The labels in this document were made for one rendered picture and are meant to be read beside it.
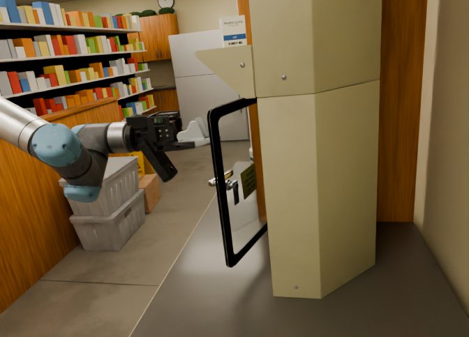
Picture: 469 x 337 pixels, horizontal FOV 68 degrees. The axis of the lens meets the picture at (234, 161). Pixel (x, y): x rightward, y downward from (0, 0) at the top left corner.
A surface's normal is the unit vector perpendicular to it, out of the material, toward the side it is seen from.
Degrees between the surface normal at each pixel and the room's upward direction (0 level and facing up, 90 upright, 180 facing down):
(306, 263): 90
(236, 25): 90
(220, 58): 90
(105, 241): 95
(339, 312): 0
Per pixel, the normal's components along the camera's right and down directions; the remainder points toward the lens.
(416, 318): -0.11, -0.94
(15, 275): 0.97, -0.04
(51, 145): 0.03, -0.43
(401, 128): -0.20, 0.33
